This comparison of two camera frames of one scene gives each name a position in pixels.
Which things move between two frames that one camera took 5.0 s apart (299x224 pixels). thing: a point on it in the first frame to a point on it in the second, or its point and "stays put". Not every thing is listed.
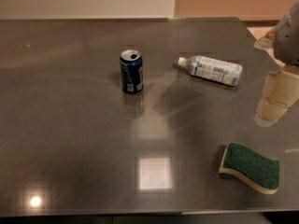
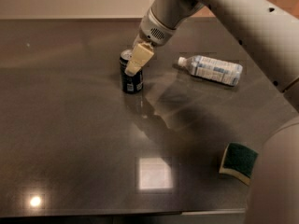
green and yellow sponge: x=263 y=173 stays put
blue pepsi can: x=131 y=65 stays put
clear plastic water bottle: x=212 y=68 stays put
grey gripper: x=289 y=42 to x=153 y=31
